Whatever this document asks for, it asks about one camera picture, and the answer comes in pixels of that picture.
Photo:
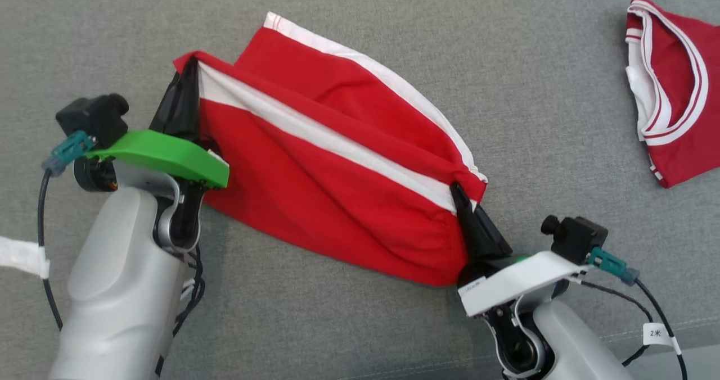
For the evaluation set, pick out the left gripper, green plate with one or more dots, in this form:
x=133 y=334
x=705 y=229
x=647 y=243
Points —
x=169 y=155

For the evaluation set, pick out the right gripper, white plate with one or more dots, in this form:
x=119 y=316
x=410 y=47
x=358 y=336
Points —
x=523 y=281

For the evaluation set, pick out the red shorts with white stripe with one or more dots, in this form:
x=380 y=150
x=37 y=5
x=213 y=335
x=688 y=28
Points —
x=315 y=200

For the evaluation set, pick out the red basketball jersey with lettering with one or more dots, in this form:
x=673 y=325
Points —
x=680 y=116

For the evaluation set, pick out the right robot arm, grey white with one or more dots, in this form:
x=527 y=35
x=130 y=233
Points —
x=574 y=346

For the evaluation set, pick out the grey fabric sofa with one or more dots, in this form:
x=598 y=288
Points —
x=337 y=340

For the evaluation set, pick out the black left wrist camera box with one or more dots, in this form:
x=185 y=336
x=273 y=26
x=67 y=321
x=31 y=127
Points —
x=93 y=118

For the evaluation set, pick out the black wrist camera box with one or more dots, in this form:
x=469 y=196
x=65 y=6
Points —
x=93 y=118
x=576 y=236

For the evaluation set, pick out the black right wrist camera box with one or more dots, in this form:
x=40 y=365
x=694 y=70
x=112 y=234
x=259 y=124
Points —
x=576 y=236

